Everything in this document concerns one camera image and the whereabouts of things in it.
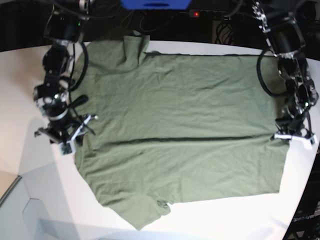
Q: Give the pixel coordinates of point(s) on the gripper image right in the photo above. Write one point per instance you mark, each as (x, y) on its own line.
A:
(299, 126)

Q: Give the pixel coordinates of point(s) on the grey panel at corner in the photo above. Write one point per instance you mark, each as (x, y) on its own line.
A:
(18, 217)

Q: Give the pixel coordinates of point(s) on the black power strip red light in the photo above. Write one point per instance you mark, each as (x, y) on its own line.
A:
(211, 14)

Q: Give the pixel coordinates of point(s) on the blue box at top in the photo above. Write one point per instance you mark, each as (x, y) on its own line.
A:
(155, 4)

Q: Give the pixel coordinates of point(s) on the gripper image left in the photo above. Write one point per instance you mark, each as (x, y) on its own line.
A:
(59, 125)

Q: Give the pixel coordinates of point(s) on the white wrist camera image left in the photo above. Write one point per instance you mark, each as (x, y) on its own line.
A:
(68, 146)

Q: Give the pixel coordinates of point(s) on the green t-shirt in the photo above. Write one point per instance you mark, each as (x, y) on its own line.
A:
(175, 129)

